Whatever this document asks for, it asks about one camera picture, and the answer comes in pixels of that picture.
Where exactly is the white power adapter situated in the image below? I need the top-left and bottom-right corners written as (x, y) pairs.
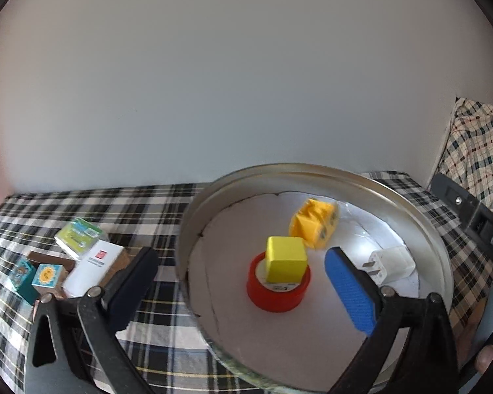
top-left (362, 246), bottom-right (416, 286)

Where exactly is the yellow cube block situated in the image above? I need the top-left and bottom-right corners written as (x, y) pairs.
top-left (265, 237), bottom-right (308, 284)

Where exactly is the red tape roll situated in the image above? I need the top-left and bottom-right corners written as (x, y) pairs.
top-left (246, 252), bottom-right (312, 313)

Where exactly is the yellow studded toy brick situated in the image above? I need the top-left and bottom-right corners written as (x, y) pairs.
top-left (288, 197), bottom-right (340, 250)

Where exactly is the brown wooden comb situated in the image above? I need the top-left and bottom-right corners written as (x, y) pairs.
top-left (26, 251), bottom-right (75, 272)

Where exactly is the right hand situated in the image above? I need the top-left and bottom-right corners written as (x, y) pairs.
top-left (475, 345), bottom-right (493, 374)

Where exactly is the white cardboard box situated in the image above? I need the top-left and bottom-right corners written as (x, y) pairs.
top-left (62, 240), bottom-right (130, 298)

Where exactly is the black white plaid tablecloth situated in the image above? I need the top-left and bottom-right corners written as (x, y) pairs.
top-left (0, 169), bottom-right (493, 394)

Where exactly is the green label plastic case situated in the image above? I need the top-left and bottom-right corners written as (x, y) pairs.
top-left (54, 217), bottom-right (108, 261)

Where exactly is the sun picture toy block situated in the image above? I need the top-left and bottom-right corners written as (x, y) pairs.
top-left (32, 264), bottom-right (68, 299)

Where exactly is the beige plaid cloth cover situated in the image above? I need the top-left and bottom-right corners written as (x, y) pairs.
top-left (436, 98), bottom-right (493, 212)

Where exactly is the round blue cookie tin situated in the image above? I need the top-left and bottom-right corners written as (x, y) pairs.
top-left (175, 164), bottom-right (453, 393)

